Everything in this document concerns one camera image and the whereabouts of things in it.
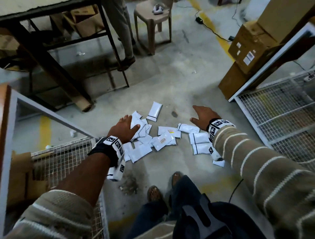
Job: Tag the black metal frame table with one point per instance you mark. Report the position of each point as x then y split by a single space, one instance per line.
37 6

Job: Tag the brown cardboard tube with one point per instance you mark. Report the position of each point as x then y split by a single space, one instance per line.
61 78

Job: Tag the person's right leg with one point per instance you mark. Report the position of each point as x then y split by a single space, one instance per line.
184 194

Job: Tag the left wrist marker band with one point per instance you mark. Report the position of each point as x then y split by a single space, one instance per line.
105 150

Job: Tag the person's right foot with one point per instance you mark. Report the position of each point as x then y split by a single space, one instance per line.
176 178

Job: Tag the small open cardboard box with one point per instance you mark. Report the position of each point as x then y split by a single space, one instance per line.
57 22
86 24

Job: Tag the person's left forearm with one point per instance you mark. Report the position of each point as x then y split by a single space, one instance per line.
73 187

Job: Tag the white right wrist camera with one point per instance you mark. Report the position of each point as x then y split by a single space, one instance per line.
215 154

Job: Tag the upright folded cardboard box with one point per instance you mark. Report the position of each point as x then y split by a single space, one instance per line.
22 179

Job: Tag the white power strip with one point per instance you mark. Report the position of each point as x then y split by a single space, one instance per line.
309 77

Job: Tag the pile of white mailer packets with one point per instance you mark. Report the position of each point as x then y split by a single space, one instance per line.
162 142

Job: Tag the crumpled white paper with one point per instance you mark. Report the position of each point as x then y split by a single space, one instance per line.
73 133

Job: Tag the brown box with white labels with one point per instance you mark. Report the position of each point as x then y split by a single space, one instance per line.
251 44

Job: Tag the large tan cardboard box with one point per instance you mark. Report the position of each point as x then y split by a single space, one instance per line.
283 17

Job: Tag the person's right hand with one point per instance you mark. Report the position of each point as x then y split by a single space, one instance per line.
205 117

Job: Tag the small black plug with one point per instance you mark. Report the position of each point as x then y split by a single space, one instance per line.
199 19

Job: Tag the person's left hand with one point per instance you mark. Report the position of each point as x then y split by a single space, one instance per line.
123 130

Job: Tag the black waist pack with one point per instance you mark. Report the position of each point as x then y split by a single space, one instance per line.
209 221

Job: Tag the person's torso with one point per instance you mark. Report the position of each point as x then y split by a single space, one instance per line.
157 231

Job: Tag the plain brown cardboard box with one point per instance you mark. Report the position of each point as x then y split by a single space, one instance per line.
232 81

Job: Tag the person's left leg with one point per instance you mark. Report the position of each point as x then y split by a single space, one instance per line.
147 216

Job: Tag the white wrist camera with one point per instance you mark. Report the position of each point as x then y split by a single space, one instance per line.
117 172
215 154

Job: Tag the beige plastic stool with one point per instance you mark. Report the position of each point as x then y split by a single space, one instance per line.
150 14

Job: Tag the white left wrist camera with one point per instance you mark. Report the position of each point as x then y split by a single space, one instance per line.
117 172

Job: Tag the person's leg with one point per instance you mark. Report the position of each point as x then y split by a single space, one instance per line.
147 216
184 194

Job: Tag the person's right forearm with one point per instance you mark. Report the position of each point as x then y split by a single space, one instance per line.
270 172

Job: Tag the small white device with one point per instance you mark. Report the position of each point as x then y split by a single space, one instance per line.
158 9

